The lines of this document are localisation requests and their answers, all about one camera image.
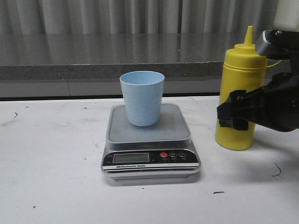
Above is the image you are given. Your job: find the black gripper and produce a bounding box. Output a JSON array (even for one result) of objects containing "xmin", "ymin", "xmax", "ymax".
[{"xmin": 217, "ymin": 30, "xmax": 299, "ymax": 132}]

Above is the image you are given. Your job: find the yellow squeeze bottle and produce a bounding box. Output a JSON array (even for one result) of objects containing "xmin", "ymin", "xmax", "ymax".
[{"xmin": 215, "ymin": 26, "xmax": 268, "ymax": 150}]

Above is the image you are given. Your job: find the light blue plastic cup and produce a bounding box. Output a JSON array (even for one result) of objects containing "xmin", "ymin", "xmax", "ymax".
[{"xmin": 120, "ymin": 71, "xmax": 165, "ymax": 126}]

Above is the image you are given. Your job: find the silver digital kitchen scale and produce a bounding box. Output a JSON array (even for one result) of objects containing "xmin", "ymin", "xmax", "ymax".
[{"xmin": 101, "ymin": 104, "xmax": 201, "ymax": 186}]

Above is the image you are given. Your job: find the grey stone countertop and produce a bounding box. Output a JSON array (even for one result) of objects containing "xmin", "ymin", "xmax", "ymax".
[{"xmin": 0, "ymin": 33, "xmax": 299, "ymax": 81}]

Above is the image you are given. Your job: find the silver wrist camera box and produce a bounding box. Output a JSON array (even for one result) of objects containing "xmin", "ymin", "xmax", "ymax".
[{"xmin": 255, "ymin": 30, "xmax": 277, "ymax": 56}]

